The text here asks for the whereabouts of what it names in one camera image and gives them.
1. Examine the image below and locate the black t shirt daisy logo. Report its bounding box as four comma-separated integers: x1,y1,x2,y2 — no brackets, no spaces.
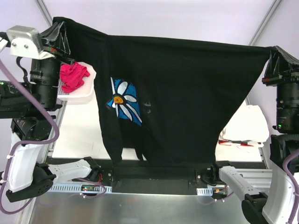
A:
53,17,271,165

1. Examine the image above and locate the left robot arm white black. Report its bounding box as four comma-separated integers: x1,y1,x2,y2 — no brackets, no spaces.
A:
0,22,100,203

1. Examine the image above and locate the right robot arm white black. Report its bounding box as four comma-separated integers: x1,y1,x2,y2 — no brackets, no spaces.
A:
198,46,299,224

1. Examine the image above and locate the pink t shirt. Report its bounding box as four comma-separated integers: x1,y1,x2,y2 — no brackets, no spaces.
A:
60,62,90,93

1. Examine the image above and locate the white plastic basket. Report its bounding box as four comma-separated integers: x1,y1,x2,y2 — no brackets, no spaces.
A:
57,62,96,104

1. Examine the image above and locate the folded white t shirt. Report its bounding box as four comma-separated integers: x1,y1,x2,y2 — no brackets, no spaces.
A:
219,102,270,147

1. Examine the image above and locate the red white folded shirt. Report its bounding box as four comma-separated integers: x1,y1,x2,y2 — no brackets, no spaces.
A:
218,140,253,147

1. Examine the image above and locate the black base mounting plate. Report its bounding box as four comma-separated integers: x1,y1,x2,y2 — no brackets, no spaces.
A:
71,158,239,196

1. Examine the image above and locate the left aluminium frame post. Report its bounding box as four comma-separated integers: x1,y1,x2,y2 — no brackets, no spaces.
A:
35,0,53,27

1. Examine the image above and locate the aluminium frame post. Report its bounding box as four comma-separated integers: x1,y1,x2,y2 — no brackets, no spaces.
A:
248,0,283,46
35,0,53,27

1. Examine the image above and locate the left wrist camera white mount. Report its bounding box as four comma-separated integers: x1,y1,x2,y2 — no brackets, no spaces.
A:
0,25,55,60

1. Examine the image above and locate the right aluminium frame post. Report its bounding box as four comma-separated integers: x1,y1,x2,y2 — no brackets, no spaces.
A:
248,0,283,46

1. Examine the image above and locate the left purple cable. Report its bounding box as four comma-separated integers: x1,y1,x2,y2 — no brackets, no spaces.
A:
0,58,108,215

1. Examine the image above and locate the purple cable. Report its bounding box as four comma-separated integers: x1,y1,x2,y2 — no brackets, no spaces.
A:
198,149,299,224
0,58,108,215

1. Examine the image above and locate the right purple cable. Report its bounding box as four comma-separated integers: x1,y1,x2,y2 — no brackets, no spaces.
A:
198,149,299,224

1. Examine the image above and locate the aluminium rail extrusion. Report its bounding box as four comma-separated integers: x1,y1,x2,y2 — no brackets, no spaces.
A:
236,169,272,194

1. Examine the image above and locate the left white cable duct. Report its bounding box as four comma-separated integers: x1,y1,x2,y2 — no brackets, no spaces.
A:
49,183,112,194

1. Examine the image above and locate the white cable duct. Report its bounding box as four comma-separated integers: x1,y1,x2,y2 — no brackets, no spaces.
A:
196,188,213,196
49,183,112,194

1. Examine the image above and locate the right white cable duct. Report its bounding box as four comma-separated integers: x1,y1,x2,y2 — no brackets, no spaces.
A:
196,188,213,196

